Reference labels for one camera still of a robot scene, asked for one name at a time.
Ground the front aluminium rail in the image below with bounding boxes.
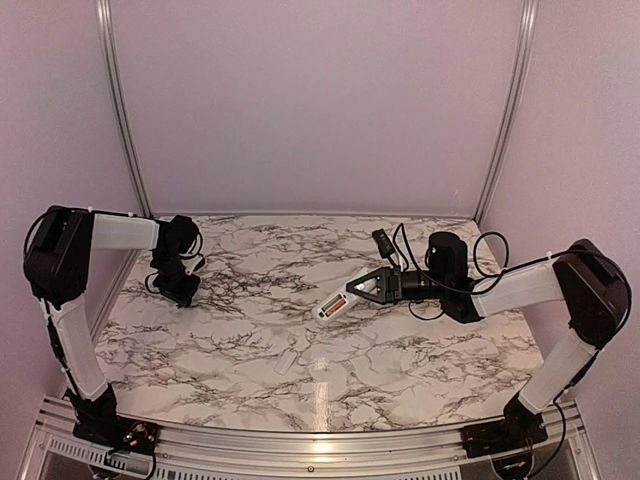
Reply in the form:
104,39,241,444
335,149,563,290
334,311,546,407
17,397,601,479

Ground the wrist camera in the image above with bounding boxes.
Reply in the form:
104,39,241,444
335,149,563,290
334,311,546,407
182,255,205,275
372,229,396,259

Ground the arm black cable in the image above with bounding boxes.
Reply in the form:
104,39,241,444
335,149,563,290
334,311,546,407
22,207,206,301
392,222,626,441

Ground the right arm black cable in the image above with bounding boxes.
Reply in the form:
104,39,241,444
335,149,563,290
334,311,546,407
392,222,626,441

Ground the white remote control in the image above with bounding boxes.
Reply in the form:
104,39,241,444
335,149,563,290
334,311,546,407
312,270,377,327

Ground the orange AAA battery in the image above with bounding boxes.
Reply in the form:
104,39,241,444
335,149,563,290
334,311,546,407
321,294,348,317

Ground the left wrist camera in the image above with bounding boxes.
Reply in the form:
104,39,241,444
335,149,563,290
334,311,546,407
182,255,205,275

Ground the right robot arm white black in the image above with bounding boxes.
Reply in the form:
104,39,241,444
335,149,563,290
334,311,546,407
345,231,632,448

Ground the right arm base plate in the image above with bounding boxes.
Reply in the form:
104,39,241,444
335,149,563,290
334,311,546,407
460,419,548,458

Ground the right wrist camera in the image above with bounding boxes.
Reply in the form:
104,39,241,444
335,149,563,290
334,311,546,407
372,229,396,259

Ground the right aluminium frame post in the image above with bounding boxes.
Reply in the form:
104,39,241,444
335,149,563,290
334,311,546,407
474,0,539,222

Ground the left aluminium frame post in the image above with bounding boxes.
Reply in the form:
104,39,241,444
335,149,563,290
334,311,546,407
95,0,153,217

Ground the white battery cover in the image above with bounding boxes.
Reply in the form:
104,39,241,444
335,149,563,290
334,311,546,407
274,349,297,375

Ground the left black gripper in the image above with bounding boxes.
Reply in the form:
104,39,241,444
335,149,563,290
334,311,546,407
152,251,200,305

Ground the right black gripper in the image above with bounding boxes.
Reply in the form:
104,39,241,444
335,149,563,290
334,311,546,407
347,264,450,304

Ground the aluminium frame post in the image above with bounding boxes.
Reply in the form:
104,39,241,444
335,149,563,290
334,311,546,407
474,0,539,222
95,0,153,217

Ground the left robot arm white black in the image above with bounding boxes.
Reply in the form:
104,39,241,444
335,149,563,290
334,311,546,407
23,206,204,445

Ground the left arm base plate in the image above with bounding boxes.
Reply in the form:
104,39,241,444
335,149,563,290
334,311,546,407
73,417,160,455

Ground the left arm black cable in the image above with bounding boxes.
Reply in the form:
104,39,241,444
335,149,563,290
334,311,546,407
22,207,206,301

